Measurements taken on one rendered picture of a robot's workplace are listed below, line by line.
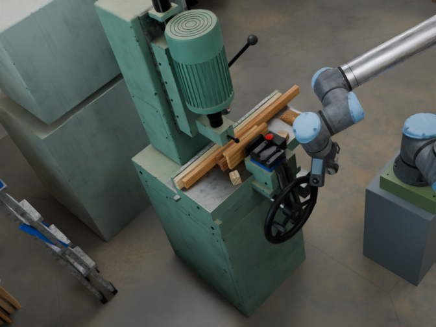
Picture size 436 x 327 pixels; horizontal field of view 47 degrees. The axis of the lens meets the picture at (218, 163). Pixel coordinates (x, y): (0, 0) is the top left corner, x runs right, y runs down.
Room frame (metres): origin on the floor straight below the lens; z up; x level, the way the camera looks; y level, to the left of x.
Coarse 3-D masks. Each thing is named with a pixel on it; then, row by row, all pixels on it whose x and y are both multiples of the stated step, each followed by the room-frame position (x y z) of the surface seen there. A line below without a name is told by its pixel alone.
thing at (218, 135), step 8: (200, 120) 1.45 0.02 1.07; (208, 120) 1.44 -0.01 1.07; (224, 120) 1.42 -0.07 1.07; (200, 128) 1.45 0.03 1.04; (208, 128) 1.40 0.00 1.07; (216, 128) 1.38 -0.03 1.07; (224, 128) 1.37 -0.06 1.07; (232, 128) 1.38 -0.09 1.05; (208, 136) 1.41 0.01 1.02; (216, 136) 1.37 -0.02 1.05; (224, 136) 1.36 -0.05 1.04; (232, 136) 1.38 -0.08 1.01; (224, 144) 1.36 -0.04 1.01
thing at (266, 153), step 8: (264, 136) 1.34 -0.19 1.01; (280, 136) 1.32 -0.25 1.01; (264, 144) 1.31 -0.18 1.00; (272, 144) 1.30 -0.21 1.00; (280, 144) 1.28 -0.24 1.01; (256, 152) 1.28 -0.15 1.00; (264, 152) 1.27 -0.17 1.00; (280, 152) 1.24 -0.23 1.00; (256, 160) 1.26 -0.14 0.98; (272, 160) 1.22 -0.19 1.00; (280, 160) 1.23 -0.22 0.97; (264, 168) 1.22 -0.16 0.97; (272, 168) 1.21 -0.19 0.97
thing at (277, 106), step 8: (296, 88) 1.63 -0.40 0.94; (288, 96) 1.60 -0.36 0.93; (296, 96) 1.63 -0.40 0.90; (272, 104) 1.57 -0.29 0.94; (280, 104) 1.58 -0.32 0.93; (264, 112) 1.54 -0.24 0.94; (272, 112) 1.55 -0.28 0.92; (256, 120) 1.51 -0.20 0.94; (264, 120) 1.52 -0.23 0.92; (248, 128) 1.47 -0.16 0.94; (216, 152) 1.39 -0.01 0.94; (208, 160) 1.36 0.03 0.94; (200, 168) 1.33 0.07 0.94; (208, 168) 1.35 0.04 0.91; (192, 176) 1.31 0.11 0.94; (200, 176) 1.33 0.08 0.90; (184, 184) 1.30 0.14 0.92
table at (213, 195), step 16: (272, 128) 1.48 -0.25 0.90; (288, 128) 1.45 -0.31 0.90; (288, 144) 1.37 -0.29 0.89; (208, 176) 1.32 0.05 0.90; (224, 176) 1.29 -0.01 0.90; (240, 176) 1.27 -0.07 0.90; (192, 192) 1.26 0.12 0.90; (208, 192) 1.24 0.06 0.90; (224, 192) 1.22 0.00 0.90; (240, 192) 1.22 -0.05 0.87; (272, 192) 1.19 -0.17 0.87; (208, 208) 1.17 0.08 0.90; (224, 208) 1.18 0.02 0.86
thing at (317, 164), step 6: (324, 156) 1.11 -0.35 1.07; (312, 162) 1.12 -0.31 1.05; (318, 162) 1.11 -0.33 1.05; (324, 162) 1.10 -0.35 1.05; (312, 168) 1.11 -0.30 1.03; (318, 168) 1.10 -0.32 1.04; (324, 168) 1.09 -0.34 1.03; (312, 174) 1.09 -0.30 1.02; (318, 174) 1.08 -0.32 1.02; (324, 174) 1.08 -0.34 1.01; (312, 180) 1.08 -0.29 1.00; (318, 180) 1.07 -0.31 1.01; (318, 186) 1.06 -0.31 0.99
